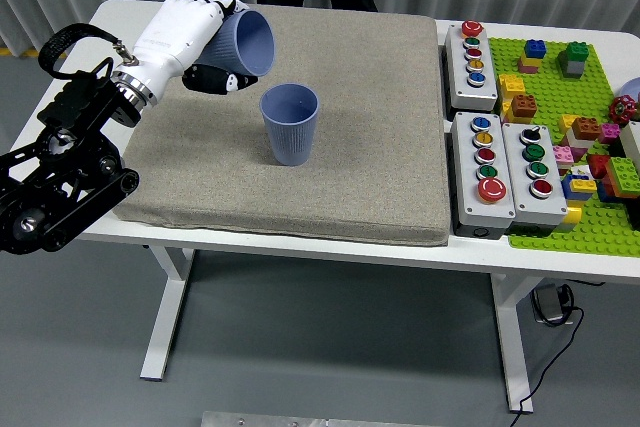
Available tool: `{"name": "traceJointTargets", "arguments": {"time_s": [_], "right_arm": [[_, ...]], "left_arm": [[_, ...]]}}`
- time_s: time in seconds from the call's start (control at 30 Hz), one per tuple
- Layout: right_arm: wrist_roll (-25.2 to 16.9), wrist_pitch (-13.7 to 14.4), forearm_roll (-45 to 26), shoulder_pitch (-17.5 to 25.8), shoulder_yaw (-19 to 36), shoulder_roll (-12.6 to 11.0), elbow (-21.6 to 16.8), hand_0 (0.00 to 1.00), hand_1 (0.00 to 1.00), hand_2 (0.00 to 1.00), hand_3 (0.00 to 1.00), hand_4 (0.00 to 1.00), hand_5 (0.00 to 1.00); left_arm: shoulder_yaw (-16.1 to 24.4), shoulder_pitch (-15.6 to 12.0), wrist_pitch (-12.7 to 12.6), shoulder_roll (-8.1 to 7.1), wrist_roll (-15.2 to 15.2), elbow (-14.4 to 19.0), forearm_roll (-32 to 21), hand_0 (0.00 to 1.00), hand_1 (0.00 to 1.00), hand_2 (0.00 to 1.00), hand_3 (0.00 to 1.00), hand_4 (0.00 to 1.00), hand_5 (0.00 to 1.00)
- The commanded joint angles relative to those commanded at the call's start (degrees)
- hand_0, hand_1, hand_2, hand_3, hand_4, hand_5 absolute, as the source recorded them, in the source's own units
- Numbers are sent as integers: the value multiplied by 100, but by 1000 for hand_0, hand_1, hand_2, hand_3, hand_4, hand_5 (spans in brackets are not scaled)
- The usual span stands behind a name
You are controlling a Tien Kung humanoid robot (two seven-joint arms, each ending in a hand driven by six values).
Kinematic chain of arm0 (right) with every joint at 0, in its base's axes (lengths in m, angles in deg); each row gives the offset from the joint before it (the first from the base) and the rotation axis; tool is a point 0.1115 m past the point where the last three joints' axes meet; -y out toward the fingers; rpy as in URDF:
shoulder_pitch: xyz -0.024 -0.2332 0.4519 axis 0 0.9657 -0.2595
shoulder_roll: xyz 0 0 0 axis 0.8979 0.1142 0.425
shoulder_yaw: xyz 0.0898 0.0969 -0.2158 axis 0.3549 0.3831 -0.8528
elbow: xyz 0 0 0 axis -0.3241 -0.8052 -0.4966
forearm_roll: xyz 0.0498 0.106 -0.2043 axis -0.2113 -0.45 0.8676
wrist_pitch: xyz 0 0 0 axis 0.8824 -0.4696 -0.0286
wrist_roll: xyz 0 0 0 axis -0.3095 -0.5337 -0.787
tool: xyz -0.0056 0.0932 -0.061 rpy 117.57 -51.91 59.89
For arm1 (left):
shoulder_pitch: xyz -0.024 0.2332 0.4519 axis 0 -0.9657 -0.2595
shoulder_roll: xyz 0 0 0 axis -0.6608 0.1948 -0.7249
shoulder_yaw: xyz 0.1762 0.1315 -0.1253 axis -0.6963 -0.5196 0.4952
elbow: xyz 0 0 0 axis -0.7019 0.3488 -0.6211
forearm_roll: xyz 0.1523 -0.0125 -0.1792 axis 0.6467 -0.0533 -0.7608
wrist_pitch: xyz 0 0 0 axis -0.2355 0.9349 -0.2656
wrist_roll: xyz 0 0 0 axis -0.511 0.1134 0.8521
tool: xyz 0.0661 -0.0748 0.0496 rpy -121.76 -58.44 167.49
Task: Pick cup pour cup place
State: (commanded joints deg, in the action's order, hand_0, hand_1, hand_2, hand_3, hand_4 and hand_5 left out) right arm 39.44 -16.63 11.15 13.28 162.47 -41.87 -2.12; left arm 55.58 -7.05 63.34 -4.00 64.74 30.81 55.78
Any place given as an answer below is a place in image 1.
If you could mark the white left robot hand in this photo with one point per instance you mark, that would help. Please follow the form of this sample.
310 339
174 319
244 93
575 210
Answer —
175 32

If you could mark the blue ribbed plastic cup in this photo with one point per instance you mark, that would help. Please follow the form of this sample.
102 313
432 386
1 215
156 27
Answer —
250 42
290 142

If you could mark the grey-brown fabric mat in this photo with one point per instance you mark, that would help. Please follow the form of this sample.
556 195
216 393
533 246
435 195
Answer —
350 122

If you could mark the white table leg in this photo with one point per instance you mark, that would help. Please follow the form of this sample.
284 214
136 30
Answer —
512 342
167 307

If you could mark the slim grey five-button box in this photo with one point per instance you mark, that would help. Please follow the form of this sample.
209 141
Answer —
457 72

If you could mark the wide grey five-button box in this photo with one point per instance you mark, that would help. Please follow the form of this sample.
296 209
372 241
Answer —
465 187

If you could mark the yellow toy brick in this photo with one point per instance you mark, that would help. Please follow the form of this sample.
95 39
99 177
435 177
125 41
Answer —
510 87

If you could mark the orange toy brick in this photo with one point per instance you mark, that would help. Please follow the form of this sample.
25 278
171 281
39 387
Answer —
523 108

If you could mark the blue yellow pink brick stack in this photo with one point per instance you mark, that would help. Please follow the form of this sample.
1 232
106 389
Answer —
532 54

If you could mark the grey four-button selector box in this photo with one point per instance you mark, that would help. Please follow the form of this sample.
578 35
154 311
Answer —
515 172

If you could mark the green studded baseplate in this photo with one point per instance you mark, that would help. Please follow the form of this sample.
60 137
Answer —
550 92

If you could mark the green grey brick stack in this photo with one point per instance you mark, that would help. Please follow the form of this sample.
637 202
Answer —
575 59

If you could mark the orange white brick stack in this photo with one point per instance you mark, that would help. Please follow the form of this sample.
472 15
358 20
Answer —
585 129

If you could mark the yellow grey brick stack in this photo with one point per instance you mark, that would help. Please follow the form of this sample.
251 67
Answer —
572 217

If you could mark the red toy brick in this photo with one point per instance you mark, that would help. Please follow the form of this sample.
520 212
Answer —
597 166

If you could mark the pink toy brick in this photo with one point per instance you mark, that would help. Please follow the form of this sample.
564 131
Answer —
609 133

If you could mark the red valve handwheel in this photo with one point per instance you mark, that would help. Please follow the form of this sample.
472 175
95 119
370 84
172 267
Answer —
621 109

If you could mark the lavender bowl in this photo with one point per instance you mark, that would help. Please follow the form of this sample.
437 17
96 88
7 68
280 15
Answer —
631 89

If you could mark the grey power adapter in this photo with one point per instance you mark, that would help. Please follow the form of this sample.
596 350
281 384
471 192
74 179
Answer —
547 304

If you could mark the white block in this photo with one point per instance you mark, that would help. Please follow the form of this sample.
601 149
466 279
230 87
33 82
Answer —
631 144

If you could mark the green orange brick stack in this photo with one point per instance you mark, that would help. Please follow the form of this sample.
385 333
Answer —
624 176

